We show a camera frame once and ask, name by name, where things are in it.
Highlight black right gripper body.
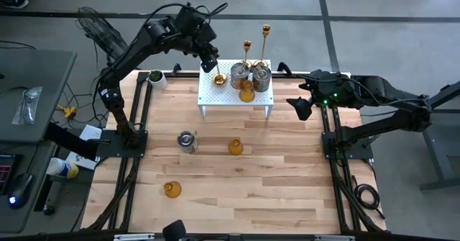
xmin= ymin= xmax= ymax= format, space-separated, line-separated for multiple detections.
xmin=308 ymin=71 xmax=355 ymax=107

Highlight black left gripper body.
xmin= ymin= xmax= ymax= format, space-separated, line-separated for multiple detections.
xmin=193 ymin=24 xmax=219 ymax=57

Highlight medium brass candlestick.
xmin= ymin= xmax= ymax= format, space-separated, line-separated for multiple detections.
xmin=211 ymin=61 xmax=228 ymax=88

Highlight orange label tin candle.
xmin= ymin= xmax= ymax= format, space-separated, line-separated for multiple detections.
xmin=230 ymin=62 xmax=250 ymax=91

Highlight short brass candlestick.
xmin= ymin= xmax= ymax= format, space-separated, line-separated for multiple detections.
xmin=239 ymin=40 xmax=253 ymax=69

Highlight grey label tin candle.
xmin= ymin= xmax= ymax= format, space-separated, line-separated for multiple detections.
xmin=251 ymin=65 xmax=272 ymax=94

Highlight amber ribbed glass candle holder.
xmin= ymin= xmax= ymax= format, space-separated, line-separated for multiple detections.
xmin=239 ymin=79 xmax=257 ymax=104
xmin=162 ymin=181 xmax=183 ymax=199
xmin=227 ymin=138 xmax=244 ymax=156

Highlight tall brass candlestick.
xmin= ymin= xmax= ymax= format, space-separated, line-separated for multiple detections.
xmin=252 ymin=24 xmax=272 ymax=69

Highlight white perforated metal shelf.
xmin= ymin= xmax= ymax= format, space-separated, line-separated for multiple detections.
xmin=197 ymin=58 xmax=275 ymax=119

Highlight white pot with green plant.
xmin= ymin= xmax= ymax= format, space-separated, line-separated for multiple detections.
xmin=147 ymin=69 xmax=168 ymax=91

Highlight black metal table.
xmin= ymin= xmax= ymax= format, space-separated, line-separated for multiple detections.
xmin=396 ymin=81 xmax=460 ymax=191

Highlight white paper sheet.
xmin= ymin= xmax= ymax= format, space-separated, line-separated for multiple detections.
xmin=65 ymin=150 xmax=98 ymax=172
xmin=78 ymin=124 xmax=104 ymax=142

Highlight yellow plug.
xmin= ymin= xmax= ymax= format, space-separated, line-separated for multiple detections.
xmin=56 ymin=104 xmax=78 ymax=120

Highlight white bottle yellow cap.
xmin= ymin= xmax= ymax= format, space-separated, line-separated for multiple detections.
xmin=45 ymin=157 xmax=80 ymax=180

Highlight clear plastic bag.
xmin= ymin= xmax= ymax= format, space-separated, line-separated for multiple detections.
xmin=11 ymin=86 xmax=43 ymax=126

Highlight person's shoe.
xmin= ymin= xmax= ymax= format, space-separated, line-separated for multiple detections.
xmin=0 ymin=0 xmax=29 ymax=10

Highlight black computer mouse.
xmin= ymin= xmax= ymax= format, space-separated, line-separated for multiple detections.
xmin=6 ymin=172 xmax=34 ymax=210

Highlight backlit keyboard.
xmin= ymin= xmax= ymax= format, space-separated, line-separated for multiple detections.
xmin=0 ymin=153 xmax=17 ymax=196

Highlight dark grey desk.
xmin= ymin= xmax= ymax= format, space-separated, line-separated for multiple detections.
xmin=0 ymin=142 xmax=58 ymax=235

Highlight black aluminium frame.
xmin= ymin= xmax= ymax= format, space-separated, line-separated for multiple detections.
xmin=80 ymin=70 xmax=387 ymax=241

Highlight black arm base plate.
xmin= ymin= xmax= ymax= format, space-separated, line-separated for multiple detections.
xmin=321 ymin=131 xmax=374 ymax=160
xmin=95 ymin=129 xmax=149 ymax=159

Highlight black wire floor fan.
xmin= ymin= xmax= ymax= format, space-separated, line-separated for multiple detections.
xmin=74 ymin=6 xmax=142 ymax=75

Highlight coiled black cable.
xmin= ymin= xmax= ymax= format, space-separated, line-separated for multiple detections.
xmin=351 ymin=175 xmax=386 ymax=220

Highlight silver aluminium bracket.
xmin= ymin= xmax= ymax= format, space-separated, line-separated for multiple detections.
xmin=314 ymin=235 xmax=356 ymax=241
xmin=113 ymin=233 xmax=155 ymax=241

